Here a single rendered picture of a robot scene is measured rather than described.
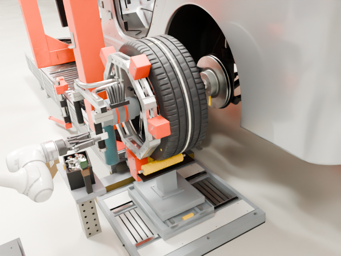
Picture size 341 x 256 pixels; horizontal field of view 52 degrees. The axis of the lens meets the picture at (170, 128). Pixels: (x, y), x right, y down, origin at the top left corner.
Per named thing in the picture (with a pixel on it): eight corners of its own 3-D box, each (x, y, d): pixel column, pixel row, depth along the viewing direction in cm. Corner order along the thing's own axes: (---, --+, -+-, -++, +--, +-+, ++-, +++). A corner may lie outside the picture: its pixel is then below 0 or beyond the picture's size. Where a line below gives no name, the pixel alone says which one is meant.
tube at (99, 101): (137, 95, 166) (134, 73, 161) (98, 106, 158) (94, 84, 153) (122, 85, 180) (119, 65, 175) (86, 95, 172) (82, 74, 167)
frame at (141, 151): (164, 169, 180) (153, 67, 155) (152, 173, 177) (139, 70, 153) (123, 130, 223) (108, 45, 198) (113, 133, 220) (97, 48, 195)
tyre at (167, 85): (226, 113, 161) (165, 6, 182) (183, 128, 151) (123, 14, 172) (184, 164, 218) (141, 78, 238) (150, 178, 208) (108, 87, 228)
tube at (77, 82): (121, 84, 182) (117, 64, 177) (84, 94, 174) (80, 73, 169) (108, 76, 196) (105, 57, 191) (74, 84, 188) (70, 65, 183)
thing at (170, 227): (214, 217, 218) (213, 204, 213) (163, 242, 203) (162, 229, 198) (173, 179, 257) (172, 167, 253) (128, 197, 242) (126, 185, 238)
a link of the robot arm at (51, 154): (48, 166, 153) (61, 161, 156) (43, 148, 149) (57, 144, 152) (43, 157, 161) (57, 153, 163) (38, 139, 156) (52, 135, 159)
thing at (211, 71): (223, 118, 213) (236, 76, 190) (213, 121, 210) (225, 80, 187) (195, 86, 231) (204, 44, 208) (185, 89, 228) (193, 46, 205)
